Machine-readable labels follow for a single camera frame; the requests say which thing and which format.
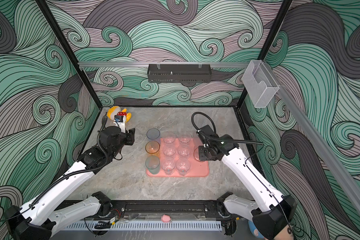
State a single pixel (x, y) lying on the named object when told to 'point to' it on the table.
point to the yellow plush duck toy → (116, 110)
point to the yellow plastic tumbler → (152, 148)
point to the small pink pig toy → (166, 218)
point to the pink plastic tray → (179, 157)
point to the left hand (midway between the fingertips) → (130, 127)
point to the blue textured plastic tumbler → (153, 133)
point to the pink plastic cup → (196, 155)
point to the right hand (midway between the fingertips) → (205, 155)
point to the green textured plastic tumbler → (152, 163)
